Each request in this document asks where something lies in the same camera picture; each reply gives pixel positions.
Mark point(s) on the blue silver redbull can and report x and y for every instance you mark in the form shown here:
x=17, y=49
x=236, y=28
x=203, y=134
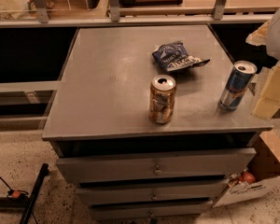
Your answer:
x=239, y=80

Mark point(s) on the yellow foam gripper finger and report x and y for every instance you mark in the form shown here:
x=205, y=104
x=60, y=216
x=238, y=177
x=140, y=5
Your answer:
x=267, y=92

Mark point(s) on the red round object in box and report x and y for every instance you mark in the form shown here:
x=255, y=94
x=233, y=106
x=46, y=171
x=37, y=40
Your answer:
x=247, y=177

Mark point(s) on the middle grey drawer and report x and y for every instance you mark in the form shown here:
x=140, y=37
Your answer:
x=151, y=192

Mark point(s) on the open cardboard box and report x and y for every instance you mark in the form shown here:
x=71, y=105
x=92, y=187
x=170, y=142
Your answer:
x=265, y=167

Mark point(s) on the grey drawer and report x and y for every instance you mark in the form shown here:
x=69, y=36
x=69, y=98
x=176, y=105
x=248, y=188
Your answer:
x=151, y=192
x=155, y=165
x=149, y=210

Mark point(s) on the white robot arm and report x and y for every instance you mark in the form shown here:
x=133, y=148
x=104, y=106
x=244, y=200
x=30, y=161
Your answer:
x=268, y=34

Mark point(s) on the blue crumpled chip bag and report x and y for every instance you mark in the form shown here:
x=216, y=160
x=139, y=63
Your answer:
x=173, y=57

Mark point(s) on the gold beverage can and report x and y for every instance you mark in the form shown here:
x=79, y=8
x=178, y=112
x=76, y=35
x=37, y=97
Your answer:
x=162, y=99

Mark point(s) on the grey metal shelf rail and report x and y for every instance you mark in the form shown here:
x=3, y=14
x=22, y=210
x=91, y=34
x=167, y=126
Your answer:
x=108, y=14

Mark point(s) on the grey drawer cabinet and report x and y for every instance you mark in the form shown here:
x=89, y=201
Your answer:
x=101, y=105

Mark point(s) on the top grey drawer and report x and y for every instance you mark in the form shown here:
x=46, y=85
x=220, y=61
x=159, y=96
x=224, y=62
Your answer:
x=155, y=165

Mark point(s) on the bottom grey drawer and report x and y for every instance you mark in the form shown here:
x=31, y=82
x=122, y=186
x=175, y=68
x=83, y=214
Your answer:
x=149, y=210

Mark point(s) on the black tripod leg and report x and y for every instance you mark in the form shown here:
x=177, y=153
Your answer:
x=28, y=210

